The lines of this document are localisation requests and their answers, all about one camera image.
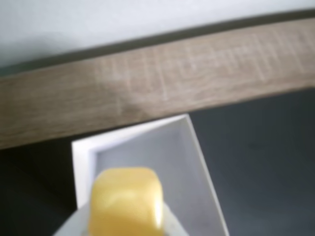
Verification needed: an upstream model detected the dark grey table mat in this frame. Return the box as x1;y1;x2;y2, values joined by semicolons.
0;88;315;236

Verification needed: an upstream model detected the yellow cube block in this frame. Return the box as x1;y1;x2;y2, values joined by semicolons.
88;166;165;236

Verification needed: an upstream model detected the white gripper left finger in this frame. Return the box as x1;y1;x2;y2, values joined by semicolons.
54;201;92;236

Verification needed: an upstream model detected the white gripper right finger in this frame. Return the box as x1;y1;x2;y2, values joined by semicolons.
162;203;189;236

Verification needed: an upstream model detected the white open box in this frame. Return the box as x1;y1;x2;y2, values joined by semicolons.
71;114;230;236

